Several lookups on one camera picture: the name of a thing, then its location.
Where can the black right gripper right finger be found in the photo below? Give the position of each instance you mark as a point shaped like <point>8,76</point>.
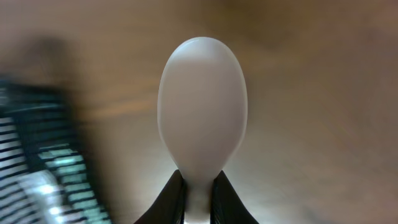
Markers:
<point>226,206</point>

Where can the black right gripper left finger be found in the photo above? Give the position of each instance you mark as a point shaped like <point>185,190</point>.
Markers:
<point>169,206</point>

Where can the white plastic spoon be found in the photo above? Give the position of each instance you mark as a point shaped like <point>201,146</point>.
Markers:
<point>202,114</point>

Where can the dark green plastic basket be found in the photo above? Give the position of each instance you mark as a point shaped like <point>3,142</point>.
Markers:
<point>46,176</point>

